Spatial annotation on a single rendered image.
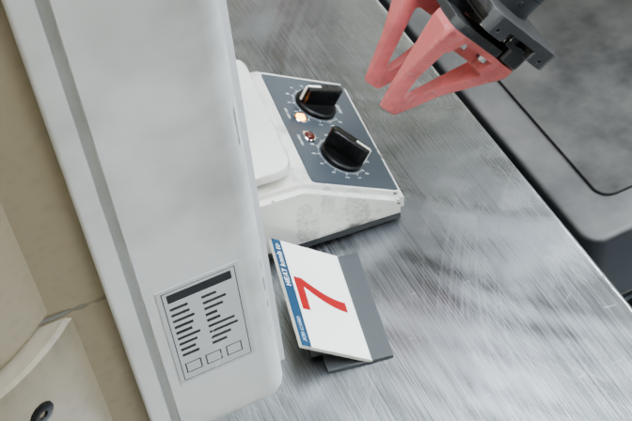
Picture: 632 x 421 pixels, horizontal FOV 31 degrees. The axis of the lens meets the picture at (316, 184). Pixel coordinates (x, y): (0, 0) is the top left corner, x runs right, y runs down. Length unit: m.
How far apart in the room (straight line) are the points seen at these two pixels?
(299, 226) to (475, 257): 0.13
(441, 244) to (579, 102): 0.68
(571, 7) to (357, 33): 0.67
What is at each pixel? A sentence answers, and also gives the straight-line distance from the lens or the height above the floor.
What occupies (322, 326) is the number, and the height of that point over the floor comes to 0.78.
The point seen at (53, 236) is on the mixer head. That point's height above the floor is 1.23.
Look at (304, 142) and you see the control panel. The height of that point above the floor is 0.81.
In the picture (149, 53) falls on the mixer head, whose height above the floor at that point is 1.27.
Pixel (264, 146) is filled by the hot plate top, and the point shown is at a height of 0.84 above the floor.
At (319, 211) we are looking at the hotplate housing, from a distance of 0.78.
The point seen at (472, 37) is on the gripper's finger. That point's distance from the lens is 0.68.
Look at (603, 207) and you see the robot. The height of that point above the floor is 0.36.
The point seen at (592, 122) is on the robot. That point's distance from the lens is 1.45.
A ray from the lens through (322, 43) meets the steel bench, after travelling 0.97.
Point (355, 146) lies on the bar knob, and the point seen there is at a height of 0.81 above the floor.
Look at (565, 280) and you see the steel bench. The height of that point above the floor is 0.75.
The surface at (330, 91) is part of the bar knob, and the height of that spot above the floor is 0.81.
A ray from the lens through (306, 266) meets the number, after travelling 0.78.
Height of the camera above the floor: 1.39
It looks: 48 degrees down
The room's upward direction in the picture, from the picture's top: 6 degrees counter-clockwise
